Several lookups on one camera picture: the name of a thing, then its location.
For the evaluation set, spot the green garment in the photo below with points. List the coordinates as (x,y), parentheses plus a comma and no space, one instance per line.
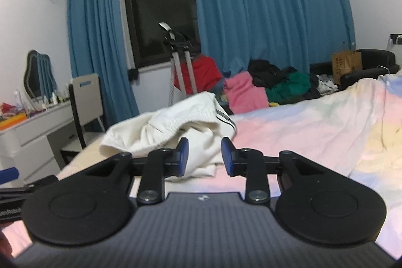
(295,85)

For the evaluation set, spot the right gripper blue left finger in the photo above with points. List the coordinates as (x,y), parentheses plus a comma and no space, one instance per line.
(166,162)

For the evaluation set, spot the white dresser desk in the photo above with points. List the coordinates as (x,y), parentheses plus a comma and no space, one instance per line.
(34,145)

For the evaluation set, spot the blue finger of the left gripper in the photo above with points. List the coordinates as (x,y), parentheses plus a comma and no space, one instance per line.
(8,175)

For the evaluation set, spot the wavy frame mirror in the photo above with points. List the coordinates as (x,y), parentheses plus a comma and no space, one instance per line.
(38,81)

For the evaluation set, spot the black garment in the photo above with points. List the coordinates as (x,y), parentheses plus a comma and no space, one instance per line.
(264,74)

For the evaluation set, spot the silver tripod stand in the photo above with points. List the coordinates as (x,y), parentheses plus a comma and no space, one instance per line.
(178,43)

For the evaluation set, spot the red garment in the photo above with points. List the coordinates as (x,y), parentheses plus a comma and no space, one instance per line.
(205,71)

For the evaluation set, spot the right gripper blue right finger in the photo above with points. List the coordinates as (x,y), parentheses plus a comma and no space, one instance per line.
(237,161)

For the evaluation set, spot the black sofa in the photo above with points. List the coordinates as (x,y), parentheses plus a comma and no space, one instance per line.
(375,63)

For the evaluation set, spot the white black chair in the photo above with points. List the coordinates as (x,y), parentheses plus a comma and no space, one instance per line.
(86,102)

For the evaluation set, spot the pink garment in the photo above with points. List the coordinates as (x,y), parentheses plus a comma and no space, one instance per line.
(243,96)

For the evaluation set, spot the person left hand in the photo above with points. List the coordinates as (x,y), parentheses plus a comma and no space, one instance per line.
(5,246)

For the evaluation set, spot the left blue curtain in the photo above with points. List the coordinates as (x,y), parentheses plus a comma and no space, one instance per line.
(97,46)

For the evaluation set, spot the wall power outlet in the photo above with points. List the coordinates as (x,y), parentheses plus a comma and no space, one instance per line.
(395,38)

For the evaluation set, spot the white striped jacket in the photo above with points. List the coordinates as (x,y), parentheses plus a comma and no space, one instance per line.
(198,118)

